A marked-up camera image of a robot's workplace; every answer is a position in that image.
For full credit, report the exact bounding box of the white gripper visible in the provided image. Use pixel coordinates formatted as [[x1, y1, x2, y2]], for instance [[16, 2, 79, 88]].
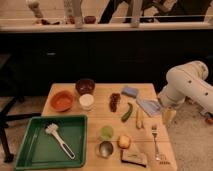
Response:
[[158, 87, 185, 125]]

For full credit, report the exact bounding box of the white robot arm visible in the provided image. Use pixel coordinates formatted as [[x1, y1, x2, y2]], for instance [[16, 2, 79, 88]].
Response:
[[158, 61, 213, 125]]

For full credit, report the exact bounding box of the purple bowl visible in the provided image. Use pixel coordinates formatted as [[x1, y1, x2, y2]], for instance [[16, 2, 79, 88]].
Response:
[[75, 78, 95, 95]]

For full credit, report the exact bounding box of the orange bowl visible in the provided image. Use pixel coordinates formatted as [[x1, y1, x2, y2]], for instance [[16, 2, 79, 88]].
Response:
[[50, 90, 74, 112]]

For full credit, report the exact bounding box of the brown bowl on shelf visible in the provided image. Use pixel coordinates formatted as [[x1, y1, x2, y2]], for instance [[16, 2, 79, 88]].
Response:
[[84, 16, 96, 24]]

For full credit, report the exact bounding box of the blue cloth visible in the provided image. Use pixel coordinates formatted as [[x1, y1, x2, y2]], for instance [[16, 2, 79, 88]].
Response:
[[136, 98, 163, 117]]

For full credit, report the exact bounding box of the silver fork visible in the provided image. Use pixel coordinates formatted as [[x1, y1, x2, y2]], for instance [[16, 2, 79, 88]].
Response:
[[151, 125, 161, 161]]

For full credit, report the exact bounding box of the blue sponge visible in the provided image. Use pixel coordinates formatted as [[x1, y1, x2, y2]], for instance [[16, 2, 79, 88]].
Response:
[[121, 86, 139, 98]]

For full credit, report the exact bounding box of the yellow potato toy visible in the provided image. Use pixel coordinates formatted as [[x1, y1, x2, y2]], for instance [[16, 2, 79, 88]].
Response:
[[118, 135, 131, 149]]

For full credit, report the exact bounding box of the brown sponge block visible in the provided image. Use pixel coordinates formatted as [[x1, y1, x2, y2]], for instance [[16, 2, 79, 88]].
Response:
[[121, 148, 148, 168]]

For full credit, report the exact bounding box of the green cup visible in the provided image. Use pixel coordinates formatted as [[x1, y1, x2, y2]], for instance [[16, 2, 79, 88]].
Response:
[[99, 125, 114, 141]]

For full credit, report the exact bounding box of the metal cup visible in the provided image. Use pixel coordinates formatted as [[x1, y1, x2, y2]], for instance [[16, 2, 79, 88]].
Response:
[[99, 141, 114, 158]]

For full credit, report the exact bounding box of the white cup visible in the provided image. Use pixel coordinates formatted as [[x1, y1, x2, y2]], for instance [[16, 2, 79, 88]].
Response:
[[79, 94, 94, 110]]

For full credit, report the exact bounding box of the white dish brush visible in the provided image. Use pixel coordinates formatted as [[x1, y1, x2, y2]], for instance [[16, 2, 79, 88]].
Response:
[[45, 123, 75, 160]]

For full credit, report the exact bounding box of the green plastic tray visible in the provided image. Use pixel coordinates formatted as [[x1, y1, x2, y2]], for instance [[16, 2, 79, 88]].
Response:
[[15, 115, 87, 171]]

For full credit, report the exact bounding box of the black office chair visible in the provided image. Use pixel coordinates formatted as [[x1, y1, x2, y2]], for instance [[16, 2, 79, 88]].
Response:
[[0, 54, 40, 163]]

